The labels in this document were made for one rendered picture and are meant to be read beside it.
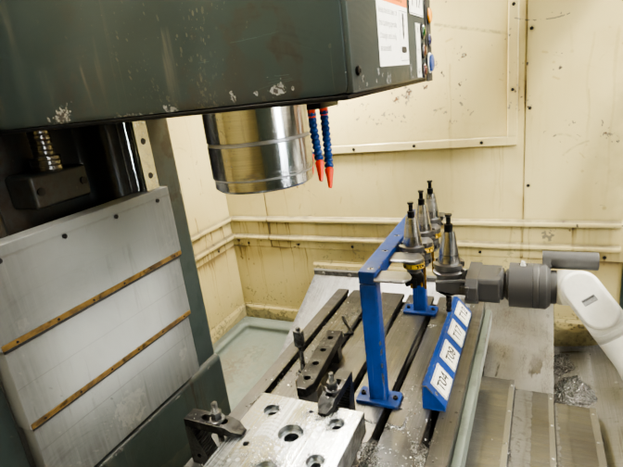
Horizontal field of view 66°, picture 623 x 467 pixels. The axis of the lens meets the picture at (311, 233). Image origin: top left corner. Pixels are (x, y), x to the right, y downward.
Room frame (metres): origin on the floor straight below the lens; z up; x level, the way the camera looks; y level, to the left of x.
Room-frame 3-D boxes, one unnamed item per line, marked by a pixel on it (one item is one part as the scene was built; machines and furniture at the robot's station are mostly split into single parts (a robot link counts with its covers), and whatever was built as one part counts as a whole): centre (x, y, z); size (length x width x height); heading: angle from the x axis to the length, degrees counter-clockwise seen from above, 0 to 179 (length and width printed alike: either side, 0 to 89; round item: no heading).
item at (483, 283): (0.87, -0.36, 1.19); 0.13 x 0.12 x 0.10; 153
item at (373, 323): (0.93, -0.11, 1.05); 0.10 x 0.05 x 0.30; 63
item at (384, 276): (0.90, -0.16, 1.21); 0.07 x 0.05 x 0.01; 63
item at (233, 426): (0.79, 0.23, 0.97); 0.13 x 0.03 x 0.15; 63
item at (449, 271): (0.91, -0.28, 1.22); 0.06 x 0.06 x 0.03
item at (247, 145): (0.75, 0.06, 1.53); 0.16 x 0.16 x 0.12
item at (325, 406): (0.84, -0.01, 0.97); 0.13 x 0.03 x 0.15; 153
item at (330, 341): (1.04, 0.02, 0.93); 0.26 x 0.05 x 0.06; 158
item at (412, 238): (1.05, -0.23, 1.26); 0.04 x 0.04 x 0.07
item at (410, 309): (1.32, -0.31, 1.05); 0.10 x 0.05 x 0.30; 63
